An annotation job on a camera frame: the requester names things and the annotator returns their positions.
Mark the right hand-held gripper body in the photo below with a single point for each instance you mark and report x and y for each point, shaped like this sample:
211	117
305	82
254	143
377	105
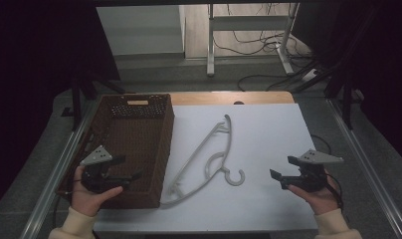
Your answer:
310	171

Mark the white metal table frame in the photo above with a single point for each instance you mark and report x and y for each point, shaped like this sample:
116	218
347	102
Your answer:
248	25

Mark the white power strip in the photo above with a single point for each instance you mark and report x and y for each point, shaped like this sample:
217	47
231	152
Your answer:
310	75

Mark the white plastic clothes hanger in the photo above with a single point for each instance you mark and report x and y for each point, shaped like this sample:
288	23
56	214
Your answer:
202	156

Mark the white paper sheet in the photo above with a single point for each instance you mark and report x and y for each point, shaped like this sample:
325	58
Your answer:
255	166

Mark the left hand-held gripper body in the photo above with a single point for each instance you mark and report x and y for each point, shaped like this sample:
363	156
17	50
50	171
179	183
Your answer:
95	172

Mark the person's left hand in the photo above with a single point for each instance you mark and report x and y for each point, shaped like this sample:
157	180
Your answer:
89	195

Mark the brown woven basket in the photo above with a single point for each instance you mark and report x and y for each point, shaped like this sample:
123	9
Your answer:
122	149

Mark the black metal stand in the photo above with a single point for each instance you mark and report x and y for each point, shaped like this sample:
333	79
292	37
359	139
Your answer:
81	96
343	89

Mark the person's right hand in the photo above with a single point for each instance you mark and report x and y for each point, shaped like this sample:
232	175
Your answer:
316	198

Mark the aluminium rail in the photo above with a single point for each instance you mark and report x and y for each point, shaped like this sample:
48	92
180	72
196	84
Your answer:
53	179
368	166

